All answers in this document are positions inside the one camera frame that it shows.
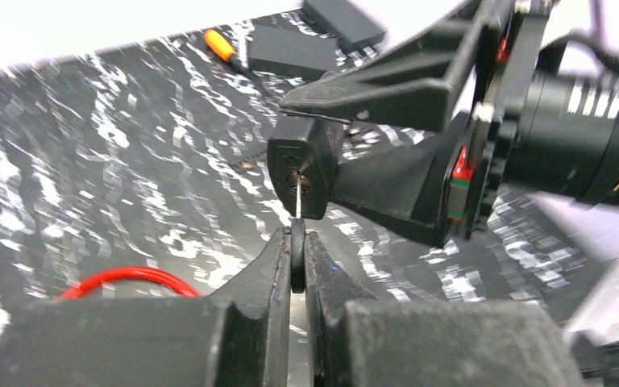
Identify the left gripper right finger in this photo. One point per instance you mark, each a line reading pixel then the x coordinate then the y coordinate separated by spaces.
pixel 360 340

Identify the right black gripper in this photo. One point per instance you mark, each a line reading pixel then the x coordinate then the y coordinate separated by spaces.
pixel 454 174

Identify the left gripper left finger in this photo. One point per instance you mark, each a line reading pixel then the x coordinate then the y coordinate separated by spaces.
pixel 236 336

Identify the black padlock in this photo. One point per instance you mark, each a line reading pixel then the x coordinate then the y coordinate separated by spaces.
pixel 302 156

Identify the black box in corner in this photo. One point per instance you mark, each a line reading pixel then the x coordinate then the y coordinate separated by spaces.
pixel 346 22

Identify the black flat box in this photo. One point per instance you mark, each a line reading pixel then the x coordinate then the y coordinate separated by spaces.
pixel 290 53

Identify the red cable lock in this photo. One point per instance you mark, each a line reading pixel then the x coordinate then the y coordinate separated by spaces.
pixel 130 273

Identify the orange-handled screwdriver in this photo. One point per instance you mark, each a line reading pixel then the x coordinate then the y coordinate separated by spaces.
pixel 223 49

